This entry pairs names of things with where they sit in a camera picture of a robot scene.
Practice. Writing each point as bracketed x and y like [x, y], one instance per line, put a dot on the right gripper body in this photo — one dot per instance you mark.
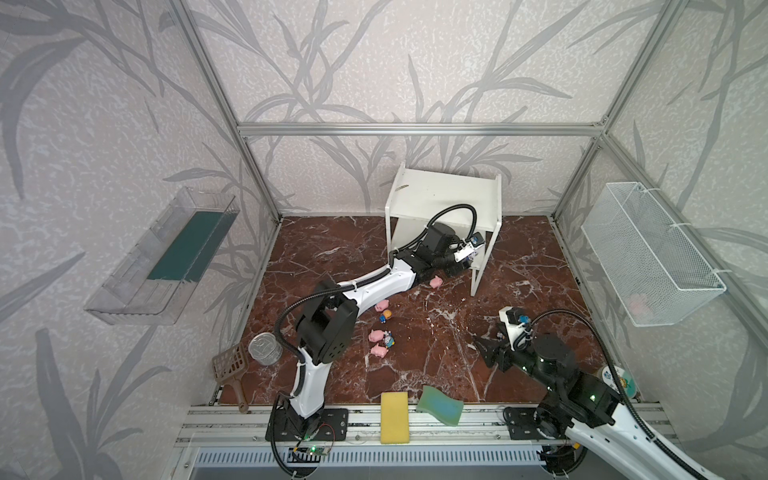
[504, 351]

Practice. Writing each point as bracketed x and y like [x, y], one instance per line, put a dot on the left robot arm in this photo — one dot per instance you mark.
[317, 329]

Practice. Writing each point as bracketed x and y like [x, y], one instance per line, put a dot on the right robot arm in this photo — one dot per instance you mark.
[580, 406]

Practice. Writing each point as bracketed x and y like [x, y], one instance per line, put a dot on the white two-tier metal shelf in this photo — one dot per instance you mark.
[416, 196]

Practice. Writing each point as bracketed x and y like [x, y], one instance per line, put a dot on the green sponge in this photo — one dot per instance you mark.
[443, 408]

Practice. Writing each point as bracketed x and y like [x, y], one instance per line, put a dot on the yellow hooded blue cat figurine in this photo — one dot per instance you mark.
[387, 314]

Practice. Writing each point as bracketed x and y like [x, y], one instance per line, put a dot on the green blue cat figurine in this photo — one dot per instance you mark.
[389, 341]

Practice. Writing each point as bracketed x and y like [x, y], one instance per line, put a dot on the pink pig toy middle cluster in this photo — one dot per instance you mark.
[376, 336]

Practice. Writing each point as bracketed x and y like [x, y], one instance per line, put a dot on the green tape roll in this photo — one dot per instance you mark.
[626, 380]

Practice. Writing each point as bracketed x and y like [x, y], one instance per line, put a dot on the pink pig toy lower cluster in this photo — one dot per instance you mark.
[379, 351]

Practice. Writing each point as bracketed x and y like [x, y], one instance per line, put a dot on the yellow sponge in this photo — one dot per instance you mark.
[394, 424]

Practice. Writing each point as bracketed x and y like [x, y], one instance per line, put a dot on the pink item in basket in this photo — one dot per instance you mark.
[639, 308]

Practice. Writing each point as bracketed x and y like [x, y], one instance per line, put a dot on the silver metal can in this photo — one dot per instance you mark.
[265, 349]

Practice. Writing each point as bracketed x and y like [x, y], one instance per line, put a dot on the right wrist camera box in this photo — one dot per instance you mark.
[517, 327]

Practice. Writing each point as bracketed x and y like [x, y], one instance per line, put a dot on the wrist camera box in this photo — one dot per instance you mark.
[517, 327]
[469, 248]

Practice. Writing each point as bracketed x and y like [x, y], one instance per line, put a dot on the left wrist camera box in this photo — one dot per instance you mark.
[469, 248]

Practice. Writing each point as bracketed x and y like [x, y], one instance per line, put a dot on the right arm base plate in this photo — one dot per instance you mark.
[525, 423]

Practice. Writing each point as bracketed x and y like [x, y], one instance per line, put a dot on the white wire mesh basket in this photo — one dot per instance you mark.
[642, 250]

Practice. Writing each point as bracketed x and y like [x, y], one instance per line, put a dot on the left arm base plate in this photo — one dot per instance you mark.
[328, 424]

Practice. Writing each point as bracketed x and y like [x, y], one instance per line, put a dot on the clear plastic wall bin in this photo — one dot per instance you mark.
[154, 282]

